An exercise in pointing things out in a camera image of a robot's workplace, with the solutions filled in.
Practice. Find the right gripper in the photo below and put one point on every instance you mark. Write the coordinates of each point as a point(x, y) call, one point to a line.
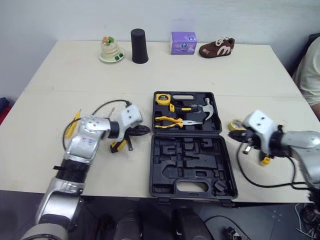
point(241, 136)

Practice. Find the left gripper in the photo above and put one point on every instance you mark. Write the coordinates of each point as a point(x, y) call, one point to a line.
point(139, 130)

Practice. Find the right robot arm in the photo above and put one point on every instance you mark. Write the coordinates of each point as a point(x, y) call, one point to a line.
point(302, 145)

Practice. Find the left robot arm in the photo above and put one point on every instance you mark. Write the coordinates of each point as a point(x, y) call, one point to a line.
point(83, 142)

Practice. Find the black tool case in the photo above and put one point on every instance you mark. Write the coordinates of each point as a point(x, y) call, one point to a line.
point(192, 162)

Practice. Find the yellow roll of tape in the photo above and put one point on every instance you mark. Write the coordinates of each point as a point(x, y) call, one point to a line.
point(235, 125)

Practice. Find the yellow black screwdriver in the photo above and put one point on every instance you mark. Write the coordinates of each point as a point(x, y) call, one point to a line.
point(265, 158)
point(117, 145)

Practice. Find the yellow tape measure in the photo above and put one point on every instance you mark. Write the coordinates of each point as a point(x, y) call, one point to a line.
point(163, 99)

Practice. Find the yellow utility knife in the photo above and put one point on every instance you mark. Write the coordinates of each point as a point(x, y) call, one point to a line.
point(76, 118)

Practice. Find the cream toy figurine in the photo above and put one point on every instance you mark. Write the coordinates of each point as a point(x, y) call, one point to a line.
point(111, 51)

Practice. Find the black cup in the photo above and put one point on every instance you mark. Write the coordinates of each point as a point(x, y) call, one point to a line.
point(139, 46)

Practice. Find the brown shoe white laces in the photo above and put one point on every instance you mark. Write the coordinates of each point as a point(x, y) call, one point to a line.
point(216, 48)

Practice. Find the person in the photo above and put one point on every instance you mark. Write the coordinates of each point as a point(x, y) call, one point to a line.
point(310, 72)

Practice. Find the purple tissue box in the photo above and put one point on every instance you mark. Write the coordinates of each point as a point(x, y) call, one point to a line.
point(183, 43)

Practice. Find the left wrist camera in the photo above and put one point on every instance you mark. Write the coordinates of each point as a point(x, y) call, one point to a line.
point(130, 116)

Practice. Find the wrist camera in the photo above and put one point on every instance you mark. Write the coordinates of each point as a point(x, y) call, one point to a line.
point(130, 116)
point(260, 126)

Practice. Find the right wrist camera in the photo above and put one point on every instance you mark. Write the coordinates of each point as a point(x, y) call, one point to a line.
point(260, 126)

